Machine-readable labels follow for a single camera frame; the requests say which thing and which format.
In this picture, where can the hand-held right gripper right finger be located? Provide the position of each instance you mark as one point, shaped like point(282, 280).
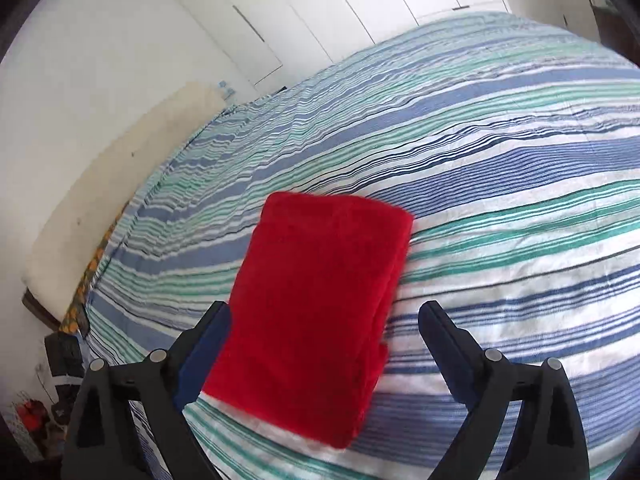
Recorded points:
point(450, 355)

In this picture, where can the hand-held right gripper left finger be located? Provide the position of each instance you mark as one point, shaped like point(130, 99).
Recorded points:
point(205, 355)

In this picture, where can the red knit sweater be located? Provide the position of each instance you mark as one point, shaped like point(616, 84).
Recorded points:
point(315, 310)

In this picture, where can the orange patterned cloth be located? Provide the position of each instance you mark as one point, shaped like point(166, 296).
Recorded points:
point(90, 280)

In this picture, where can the dark bedside clutter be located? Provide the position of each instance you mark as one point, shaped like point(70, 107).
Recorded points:
point(62, 365)

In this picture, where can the striped bed sheet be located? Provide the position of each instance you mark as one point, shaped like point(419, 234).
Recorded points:
point(475, 185)

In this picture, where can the red flowers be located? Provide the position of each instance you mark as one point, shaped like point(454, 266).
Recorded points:
point(33, 410)

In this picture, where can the cream padded headboard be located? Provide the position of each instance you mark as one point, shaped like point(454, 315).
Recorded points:
point(115, 195)

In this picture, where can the white wardrobe doors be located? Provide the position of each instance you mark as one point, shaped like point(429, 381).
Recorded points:
point(350, 10)

